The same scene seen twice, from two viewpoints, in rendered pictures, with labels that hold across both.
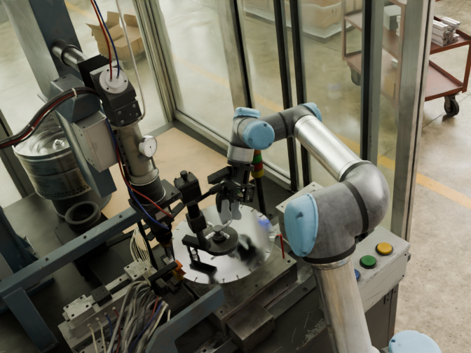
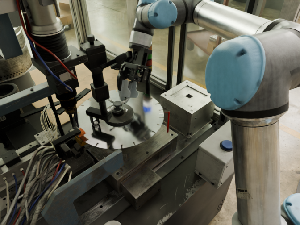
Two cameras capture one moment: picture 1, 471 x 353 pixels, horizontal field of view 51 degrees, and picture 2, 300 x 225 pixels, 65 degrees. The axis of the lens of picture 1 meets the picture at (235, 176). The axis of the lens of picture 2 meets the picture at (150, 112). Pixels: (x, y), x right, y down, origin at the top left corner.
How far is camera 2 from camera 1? 66 cm
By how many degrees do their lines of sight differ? 9
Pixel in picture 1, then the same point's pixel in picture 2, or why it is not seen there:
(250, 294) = (142, 159)
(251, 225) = (143, 105)
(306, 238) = (250, 81)
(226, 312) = (121, 174)
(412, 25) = not seen: outside the picture
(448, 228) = not seen: hidden behind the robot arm
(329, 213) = (277, 52)
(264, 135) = (168, 12)
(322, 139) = (228, 10)
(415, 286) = not seen: hidden behind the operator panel
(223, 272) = (122, 139)
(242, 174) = (142, 56)
